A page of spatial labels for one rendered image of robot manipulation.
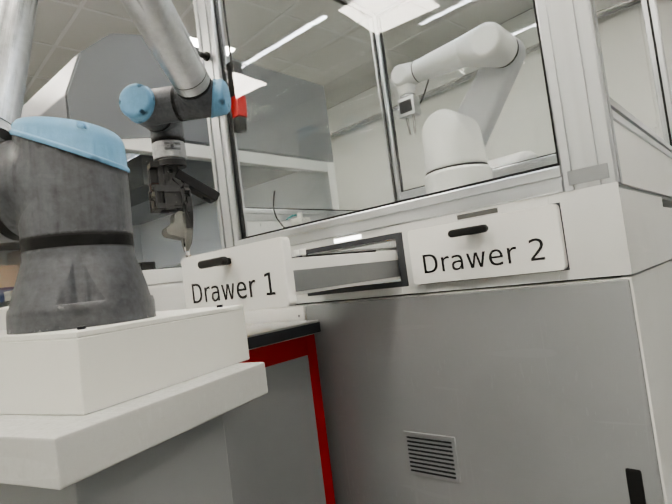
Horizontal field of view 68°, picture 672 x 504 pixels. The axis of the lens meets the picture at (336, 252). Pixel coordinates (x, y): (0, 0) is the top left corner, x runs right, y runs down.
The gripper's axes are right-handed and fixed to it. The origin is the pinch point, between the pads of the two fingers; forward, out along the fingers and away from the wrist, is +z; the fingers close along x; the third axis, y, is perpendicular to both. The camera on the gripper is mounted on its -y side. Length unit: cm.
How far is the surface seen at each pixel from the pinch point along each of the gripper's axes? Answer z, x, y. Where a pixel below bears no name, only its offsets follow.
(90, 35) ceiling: -183, -262, -19
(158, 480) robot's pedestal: 30, 63, 23
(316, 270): 10.3, 43.0, -9.2
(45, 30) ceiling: -183, -263, 9
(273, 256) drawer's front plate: 7.3, 45.0, -0.7
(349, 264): 9.8, 40.0, -18.0
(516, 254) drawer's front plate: 12, 60, -39
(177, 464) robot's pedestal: 29, 61, 21
